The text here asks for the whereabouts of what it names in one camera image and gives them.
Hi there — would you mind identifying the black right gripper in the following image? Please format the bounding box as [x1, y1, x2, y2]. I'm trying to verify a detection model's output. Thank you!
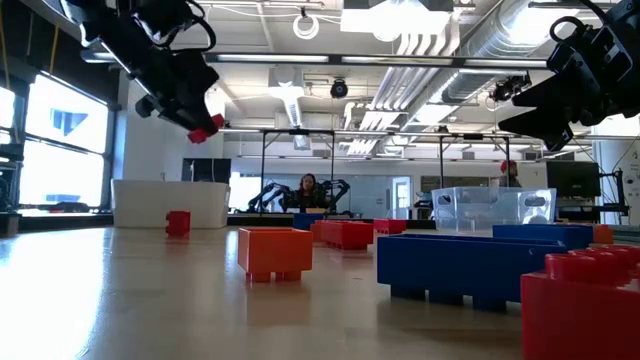
[497, 0, 640, 154]

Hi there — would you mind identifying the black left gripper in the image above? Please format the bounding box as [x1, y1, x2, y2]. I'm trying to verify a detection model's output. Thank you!
[119, 29, 224, 136]

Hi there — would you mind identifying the red toy block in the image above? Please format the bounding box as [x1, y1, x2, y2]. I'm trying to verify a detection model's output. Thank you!
[373, 218, 408, 236]
[165, 210, 192, 238]
[519, 243, 640, 360]
[319, 220, 375, 251]
[187, 113, 226, 145]

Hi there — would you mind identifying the long blue toy block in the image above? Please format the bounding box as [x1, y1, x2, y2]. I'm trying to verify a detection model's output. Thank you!
[376, 233, 569, 314]

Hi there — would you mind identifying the black ceiling spotlight cluster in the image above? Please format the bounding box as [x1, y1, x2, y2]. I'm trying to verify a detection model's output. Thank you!
[488, 73, 533, 104]

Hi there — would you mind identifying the black computer monitor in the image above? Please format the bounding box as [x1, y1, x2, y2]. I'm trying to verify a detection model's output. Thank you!
[545, 159, 602, 199]

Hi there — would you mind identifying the person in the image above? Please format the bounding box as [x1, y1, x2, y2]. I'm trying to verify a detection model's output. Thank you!
[498, 159, 522, 189]
[287, 173, 326, 211]

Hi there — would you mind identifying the overhead light bar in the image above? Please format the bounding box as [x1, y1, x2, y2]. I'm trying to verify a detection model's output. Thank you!
[79, 49, 551, 70]

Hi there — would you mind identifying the white plastic bin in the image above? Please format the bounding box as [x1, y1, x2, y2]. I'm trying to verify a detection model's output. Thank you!
[112, 178, 232, 230]

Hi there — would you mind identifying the clear plastic bin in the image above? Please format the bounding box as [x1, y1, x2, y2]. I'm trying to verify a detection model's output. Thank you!
[431, 187, 558, 235]

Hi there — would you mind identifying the large bright window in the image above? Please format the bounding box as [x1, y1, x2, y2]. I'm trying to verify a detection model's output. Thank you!
[18, 73, 110, 210]

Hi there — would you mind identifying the white door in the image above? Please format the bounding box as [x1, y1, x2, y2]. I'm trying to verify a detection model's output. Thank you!
[392, 176, 412, 220]

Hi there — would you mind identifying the white ceiling light fixture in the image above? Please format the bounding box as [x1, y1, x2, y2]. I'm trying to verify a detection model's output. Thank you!
[339, 0, 454, 44]

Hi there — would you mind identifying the narrow bright window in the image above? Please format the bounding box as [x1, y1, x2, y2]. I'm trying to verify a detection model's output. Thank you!
[0, 85, 16, 146]

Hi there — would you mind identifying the black equipment by window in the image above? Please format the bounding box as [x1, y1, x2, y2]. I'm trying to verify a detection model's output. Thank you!
[0, 142, 24, 239]

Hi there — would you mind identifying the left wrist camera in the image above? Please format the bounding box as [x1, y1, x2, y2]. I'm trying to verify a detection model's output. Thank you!
[134, 93, 162, 120]

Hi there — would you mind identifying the white ceiling duct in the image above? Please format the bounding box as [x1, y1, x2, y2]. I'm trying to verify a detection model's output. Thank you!
[267, 64, 307, 151]

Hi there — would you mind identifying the silver ventilation duct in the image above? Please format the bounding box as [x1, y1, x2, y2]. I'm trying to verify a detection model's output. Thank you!
[439, 0, 581, 104]

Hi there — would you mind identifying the white coiled cable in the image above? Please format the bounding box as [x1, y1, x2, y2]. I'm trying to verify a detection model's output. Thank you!
[292, 13, 321, 41]

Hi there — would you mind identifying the round black ceiling camera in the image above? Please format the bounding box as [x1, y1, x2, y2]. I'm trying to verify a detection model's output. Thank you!
[329, 78, 350, 100]

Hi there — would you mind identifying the yellow hanging cable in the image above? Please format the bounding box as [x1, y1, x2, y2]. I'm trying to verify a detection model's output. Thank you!
[0, 0, 11, 91]
[48, 24, 61, 76]

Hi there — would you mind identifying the black table edge rail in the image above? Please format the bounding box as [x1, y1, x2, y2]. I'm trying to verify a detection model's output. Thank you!
[0, 212, 640, 236]

